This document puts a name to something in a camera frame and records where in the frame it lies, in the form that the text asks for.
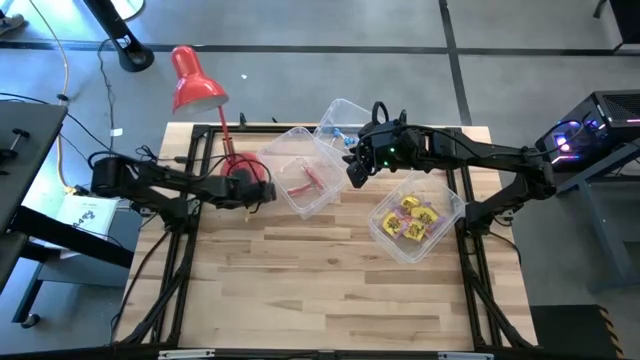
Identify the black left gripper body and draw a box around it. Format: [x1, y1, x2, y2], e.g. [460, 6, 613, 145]
[219, 174, 257, 209]

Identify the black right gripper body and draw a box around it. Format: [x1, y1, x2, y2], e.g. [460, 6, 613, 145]
[359, 122, 427, 171]

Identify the clear plastic storage bin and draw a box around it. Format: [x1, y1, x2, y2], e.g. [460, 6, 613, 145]
[255, 125, 350, 220]
[367, 171, 467, 265]
[313, 97, 381, 169]

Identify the red desk lamp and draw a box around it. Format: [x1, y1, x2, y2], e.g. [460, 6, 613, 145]
[170, 45, 267, 185]

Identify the white paper sheet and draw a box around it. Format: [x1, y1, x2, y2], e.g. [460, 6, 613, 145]
[54, 193, 121, 241]

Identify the black stand base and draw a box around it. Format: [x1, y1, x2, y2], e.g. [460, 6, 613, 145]
[82, 0, 155, 74]

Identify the grey metal side table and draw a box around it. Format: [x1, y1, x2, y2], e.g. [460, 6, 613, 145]
[549, 144, 640, 294]

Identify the grey desk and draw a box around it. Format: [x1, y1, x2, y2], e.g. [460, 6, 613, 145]
[0, 99, 136, 329]

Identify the black computer tower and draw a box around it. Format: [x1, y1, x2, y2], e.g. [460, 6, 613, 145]
[534, 88, 640, 166]

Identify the black hazard-striped box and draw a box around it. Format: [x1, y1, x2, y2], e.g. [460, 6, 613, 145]
[529, 303, 626, 360]

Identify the black cabinet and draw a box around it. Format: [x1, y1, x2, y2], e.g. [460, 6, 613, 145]
[592, 0, 640, 51]

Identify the person's foot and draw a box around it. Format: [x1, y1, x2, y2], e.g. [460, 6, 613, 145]
[0, 12, 26, 36]

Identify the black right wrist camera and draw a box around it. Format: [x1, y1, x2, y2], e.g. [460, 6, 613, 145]
[345, 160, 372, 190]

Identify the black floor cable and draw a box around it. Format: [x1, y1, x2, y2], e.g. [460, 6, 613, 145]
[94, 38, 119, 151]

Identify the yellow cable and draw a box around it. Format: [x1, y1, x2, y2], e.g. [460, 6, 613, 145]
[27, 0, 76, 194]

